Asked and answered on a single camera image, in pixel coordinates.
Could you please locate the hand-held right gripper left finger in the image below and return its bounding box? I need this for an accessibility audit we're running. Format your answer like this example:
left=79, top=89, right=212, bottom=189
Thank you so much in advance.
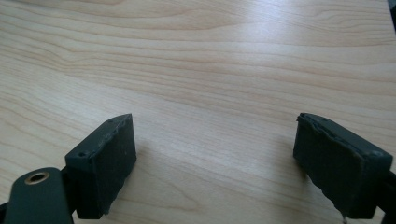
left=64, top=113, right=137, bottom=220

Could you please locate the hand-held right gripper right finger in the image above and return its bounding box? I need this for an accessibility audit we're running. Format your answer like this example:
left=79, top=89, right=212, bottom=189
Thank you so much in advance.
left=292, top=112, right=394, bottom=220

